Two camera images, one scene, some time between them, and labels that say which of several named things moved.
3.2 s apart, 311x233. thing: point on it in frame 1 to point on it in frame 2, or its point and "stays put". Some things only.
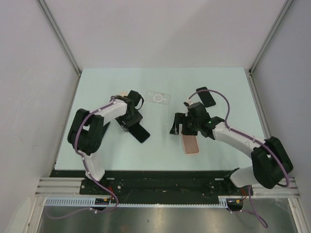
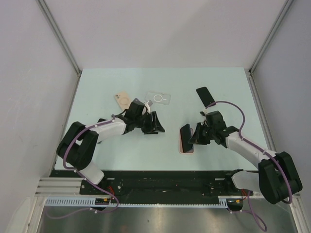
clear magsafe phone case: x=158 y=98 stays put
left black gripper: x=125 y=124 to x=156 y=127
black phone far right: x=205 y=97 stays put
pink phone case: x=191 y=144 to x=181 y=148
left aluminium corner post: x=61 y=40 stays put
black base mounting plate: x=212 y=183 stays put
